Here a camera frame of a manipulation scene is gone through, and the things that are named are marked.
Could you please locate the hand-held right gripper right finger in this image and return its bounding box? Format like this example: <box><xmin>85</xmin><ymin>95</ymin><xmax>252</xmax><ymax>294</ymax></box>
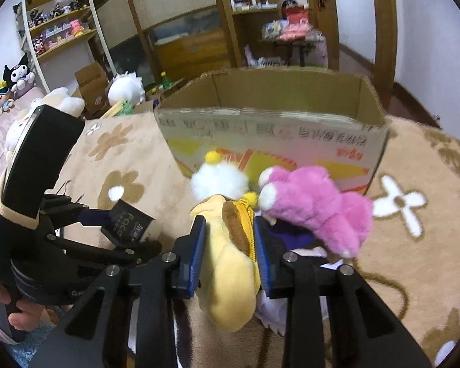
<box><xmin>253</xmin><ymin>217</ymin><xmax>434</xmax><ymax>368</ymax></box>

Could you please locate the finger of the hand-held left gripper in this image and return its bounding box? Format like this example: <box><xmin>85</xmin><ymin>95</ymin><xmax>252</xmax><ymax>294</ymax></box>
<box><xmin>42</xmin><ymin>194</ymin><xmax>116</xmax><ymax>232</ymax></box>
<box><xmin>56</xmin><ymin>234</ymin><xmax>163</xmax><ymax>270</ymax></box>

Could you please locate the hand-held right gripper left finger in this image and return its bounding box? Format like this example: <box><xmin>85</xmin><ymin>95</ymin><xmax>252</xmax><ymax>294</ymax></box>
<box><xmin>29</xmin><ymin>217</ymin><xmax>208</xmax><ymax>368</ymax></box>

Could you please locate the yellow plush toy white pompom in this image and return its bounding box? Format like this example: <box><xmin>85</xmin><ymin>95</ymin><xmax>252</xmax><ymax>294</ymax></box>
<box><xmin>190</xmin><ymin>151</ymin><xmax>263</xmax><ymax>332</ymax></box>

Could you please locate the small black packet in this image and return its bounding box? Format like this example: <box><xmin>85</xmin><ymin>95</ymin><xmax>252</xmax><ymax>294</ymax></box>
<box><xmin>101</xmin><ymin>199</ymin><xmax>156</xmax><ymax>254</ymax></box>

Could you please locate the person's left hand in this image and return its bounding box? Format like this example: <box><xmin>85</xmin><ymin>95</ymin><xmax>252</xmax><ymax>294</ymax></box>
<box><xmin>0</xmin><ymin>280</ymin><xmax>62</xmax><ymax>332</ymax></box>

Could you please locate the white and purple plush toy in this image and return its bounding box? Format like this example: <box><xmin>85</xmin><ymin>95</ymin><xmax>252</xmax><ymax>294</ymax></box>
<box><xmin>255</xmin><ymin>224</ymin><xmax>346</xmax><ymax>334</ymax></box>

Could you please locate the cream rabbit plush toy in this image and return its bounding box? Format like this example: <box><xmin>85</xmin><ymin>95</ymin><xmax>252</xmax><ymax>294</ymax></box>
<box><xmin>31</xmin><ymin>87</ymin><xmax>86</xmax><ymax>117</ymax></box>

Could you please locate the pink plush toy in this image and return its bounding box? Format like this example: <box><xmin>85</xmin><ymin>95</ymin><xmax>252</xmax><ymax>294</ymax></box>
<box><xmin>258</xmin><ymin>166</ymin><xmax>374</xmax><ymax>259</ymax></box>

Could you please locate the black and white plush doll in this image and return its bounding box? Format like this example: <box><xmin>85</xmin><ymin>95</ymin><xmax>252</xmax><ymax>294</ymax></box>
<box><xmin>3</xmin><ymin>54</ymin><xmax>37</xmax><ymax>98</ymax></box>

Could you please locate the small brown cardboard box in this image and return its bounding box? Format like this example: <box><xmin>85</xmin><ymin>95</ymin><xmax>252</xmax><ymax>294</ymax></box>
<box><xmin>75</xmin><ymin>61</ymin><xmax>112</xmax><ymax>117</ymax></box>

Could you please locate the round white fluffy plush toy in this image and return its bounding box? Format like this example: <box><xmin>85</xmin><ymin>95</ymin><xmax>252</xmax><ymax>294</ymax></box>
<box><xmin>107</xmin><ymin>72</ymin><xmax>146</xmax><ymax>106</ymax></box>

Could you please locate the white and yellow shelf unit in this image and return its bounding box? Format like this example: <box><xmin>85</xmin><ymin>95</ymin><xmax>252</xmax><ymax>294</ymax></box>
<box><xmin>13</xmin><ymin>0</ymin><xmax>116</xmax><ymax>93</ymax></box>

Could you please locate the blue patterned cloth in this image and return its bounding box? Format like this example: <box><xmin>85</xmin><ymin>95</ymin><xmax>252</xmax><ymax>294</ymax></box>
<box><xmin>6</xmin><ymin>320</ymin><xmax>64</xmax><ymax>368</ymax></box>

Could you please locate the row of pink figurine boxes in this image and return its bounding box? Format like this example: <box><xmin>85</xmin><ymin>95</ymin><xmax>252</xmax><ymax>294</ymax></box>
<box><xmin>33</xmin><ymin>20</ymin><xmax>92</xmax><ymax>52</ymax></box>

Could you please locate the row of dark figurines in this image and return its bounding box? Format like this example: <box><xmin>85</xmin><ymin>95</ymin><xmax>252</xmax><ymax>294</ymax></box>
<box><xmin>28</xmin><ymin>1</ymin><xmax>90</xmax><ymax>27</ymax></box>

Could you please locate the beige flower blanket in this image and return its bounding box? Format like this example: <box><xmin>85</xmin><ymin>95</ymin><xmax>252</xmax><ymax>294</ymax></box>
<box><xmin>57</xmin><ymin>113</ymin><xmax>460</xmax><ymax>368</ymax></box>

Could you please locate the large printed cardboard box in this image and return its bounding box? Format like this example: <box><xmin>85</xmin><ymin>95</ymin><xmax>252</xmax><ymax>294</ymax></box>
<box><xmin>153</xmin><ymin>67</ymin><xmax>391</xmax><ymax>194</ymax></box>

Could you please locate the wooden cabinet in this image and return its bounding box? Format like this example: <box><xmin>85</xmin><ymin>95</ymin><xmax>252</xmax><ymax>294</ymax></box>
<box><xmin>69</xmin><ymin>0</ymin><xmax>303</xmax><ymax>85</ymax></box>

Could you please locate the small dark table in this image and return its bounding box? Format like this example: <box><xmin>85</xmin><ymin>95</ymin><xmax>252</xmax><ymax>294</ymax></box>
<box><xmin>258</xmin><ymin>37</ymin><xmax>328</xmax><ymax>67</ymax></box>

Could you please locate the pink bag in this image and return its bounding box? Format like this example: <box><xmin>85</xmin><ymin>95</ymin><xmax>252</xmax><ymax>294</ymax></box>
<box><xmin>278</xmin><ymin>18</ymin><xmax>315</xmax><ymax>41</ymax></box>

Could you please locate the red box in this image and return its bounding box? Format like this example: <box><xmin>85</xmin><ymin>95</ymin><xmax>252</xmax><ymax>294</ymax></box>
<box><xmin>283</xmin><ymin>6</ymin><xmax>307</xmax><ymax>21</ymax></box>

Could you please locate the wooden door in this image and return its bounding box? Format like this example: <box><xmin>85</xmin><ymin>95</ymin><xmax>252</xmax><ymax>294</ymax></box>
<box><xmin>303</xmin><ymin>0</ymin><xmax>340</xmax><ymax>70</ymax></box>

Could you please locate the wooden door frame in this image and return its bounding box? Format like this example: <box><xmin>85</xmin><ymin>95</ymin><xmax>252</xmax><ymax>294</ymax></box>
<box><xmin>370</xmin><ymin>0</ymin><xmax>398</xmax><ymax>113</ymax></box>

